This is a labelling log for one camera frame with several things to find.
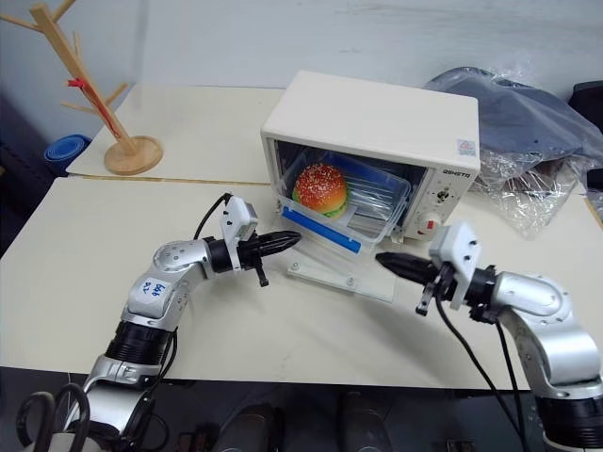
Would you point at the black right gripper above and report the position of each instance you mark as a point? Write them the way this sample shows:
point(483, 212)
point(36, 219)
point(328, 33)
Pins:
point(437, 281)

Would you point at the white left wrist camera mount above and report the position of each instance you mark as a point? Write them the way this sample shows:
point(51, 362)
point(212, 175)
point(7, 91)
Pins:
point(238, 216)

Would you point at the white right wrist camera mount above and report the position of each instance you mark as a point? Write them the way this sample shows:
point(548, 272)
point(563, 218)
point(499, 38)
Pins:
point(459, 249)

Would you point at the small oven selector knob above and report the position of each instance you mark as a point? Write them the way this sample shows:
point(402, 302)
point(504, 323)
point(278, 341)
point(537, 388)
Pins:
point(443, 195)

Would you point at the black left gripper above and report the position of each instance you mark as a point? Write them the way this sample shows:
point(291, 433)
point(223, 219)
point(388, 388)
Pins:
point(249, 249)

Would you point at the red tag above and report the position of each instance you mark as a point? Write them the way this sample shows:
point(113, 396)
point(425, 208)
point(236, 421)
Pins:
point(75, 84)

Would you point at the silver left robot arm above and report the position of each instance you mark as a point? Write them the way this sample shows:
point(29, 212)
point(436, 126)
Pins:
point(174, 256)

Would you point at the black box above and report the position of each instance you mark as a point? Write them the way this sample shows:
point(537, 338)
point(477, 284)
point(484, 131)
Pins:
point(589, 94)

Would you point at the clear glass oven door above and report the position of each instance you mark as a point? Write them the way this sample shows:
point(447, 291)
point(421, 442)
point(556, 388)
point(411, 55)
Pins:
point(339, 280)

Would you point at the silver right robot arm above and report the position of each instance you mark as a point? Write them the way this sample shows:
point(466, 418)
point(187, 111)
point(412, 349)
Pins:
point(542, 301)

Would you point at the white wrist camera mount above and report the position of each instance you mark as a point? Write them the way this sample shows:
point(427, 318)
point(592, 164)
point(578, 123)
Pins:
point(459, 249)
point(238, 216)

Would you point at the clear plastic food container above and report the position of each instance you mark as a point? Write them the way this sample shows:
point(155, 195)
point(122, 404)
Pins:
point(372, 207)

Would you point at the blue stacked bowls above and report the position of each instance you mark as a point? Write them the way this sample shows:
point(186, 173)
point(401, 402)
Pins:
point(66, 148)

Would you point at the clear plastic bag dark cloth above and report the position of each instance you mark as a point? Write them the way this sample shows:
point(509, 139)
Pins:
point(532, 127)

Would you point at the wooden mug tree stand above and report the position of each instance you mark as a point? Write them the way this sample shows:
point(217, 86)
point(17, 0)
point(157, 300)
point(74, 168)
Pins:
point(127, 153)

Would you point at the cream white toaster oven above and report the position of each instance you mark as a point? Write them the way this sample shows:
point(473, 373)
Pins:
point(377, 117)

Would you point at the toy hamburger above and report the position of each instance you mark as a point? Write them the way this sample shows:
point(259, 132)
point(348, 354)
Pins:
point(320, 188)

